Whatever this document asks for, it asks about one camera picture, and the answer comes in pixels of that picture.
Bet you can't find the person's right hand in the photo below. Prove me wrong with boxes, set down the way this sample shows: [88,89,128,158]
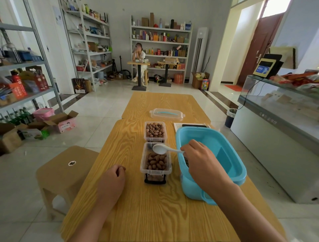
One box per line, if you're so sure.
[180,139,234,194]

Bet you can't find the person's left hand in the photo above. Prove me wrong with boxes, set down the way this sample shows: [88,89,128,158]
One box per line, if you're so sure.
[96,165,126,207]

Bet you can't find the white plastic spoon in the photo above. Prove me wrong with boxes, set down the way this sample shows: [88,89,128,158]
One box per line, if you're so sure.
[153,144,185,155]

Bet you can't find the person's left forearm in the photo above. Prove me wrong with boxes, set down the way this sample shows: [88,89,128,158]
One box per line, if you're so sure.
[68,198,118,242]

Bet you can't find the person's right forearm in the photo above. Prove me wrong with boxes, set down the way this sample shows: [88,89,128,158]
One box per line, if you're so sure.
[212,182,287,242]

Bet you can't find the clear container on scale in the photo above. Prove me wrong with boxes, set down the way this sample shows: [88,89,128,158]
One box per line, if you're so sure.
[140,142,172,175]

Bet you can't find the white paper sheet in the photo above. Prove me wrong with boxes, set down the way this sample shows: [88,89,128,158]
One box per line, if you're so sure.
[173,122,211,130]

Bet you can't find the pile of brown nuts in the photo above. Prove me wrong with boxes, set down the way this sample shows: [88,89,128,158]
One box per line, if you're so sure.
[146,123,166,138]
[145,153,168,171]

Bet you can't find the black kitchen scale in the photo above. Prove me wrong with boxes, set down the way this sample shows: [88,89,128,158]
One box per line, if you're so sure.
[144,173,167,185]

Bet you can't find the blue plastic storage bin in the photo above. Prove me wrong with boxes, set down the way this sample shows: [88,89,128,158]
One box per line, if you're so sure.
[175,126,247,205]

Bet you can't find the clear plastic nut container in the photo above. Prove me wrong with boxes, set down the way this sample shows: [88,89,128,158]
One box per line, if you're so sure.
[144,121,168,144]

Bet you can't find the dark blue trash bin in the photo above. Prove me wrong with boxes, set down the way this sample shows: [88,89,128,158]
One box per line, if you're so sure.
[224,108,238,128]

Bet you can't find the brown plastic stool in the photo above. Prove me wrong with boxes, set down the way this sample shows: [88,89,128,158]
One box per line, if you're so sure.
[36,146,101,221]

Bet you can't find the open cardboard box with goods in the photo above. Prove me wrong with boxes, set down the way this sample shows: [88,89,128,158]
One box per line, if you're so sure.
[191,71,210,90]

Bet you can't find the open pink carton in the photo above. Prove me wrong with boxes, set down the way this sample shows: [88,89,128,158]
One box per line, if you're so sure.
[43,110,79,134]

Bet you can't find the red doormat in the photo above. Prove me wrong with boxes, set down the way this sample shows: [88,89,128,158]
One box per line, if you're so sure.
[224,84,244,92]

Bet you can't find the glass top display freezer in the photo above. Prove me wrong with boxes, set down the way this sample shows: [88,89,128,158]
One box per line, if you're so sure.
[230,74,319,204]

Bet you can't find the black box with orange print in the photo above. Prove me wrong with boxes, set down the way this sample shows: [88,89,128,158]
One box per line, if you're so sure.
[72,78,92,94]

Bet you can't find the green and white carton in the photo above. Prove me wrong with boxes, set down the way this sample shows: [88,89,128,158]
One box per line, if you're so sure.
[17,124,51,141]

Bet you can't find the white standing air conditioner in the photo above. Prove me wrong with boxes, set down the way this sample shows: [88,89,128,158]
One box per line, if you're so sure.
[191,27,209,81]

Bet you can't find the open brown cardboard box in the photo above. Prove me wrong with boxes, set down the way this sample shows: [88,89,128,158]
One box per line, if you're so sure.
[0,122,28,154]

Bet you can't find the row of green bottles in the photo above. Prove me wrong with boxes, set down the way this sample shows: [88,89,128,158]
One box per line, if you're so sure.
[0,107,34,125]

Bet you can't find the blue screen payment terminal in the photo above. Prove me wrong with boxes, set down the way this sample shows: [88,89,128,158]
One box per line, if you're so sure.
[253,53,284,78]

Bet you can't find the white shelf with boxes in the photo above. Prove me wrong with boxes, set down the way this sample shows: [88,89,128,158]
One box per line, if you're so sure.
[130,12,193,84]

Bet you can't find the brown door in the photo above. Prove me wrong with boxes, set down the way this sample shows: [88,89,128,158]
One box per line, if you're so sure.
[236,12,285,87]

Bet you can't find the pile of snack packets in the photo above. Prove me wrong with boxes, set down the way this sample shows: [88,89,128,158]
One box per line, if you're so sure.
[269,70,319,93]

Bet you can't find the white shelf with bottles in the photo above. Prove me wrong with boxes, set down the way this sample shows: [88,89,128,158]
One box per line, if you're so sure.
[59,0,114,93]

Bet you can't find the beige cardboard board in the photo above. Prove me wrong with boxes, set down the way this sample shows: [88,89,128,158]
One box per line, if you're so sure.
[270,46,297,70]

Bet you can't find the grey metal shelf rack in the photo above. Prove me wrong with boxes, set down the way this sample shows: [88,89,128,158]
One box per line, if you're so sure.
[0,0,64,118]

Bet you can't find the clear lid with blue handle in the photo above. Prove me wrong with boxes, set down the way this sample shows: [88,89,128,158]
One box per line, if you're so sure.
[149,108,186,120]

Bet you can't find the small wooden pedestal table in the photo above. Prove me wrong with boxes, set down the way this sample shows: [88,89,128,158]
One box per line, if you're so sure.
[157,61,180,87]
[127,61,151,91]

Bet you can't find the black power cable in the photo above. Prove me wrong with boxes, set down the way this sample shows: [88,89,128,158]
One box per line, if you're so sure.
[237,77,263,111]

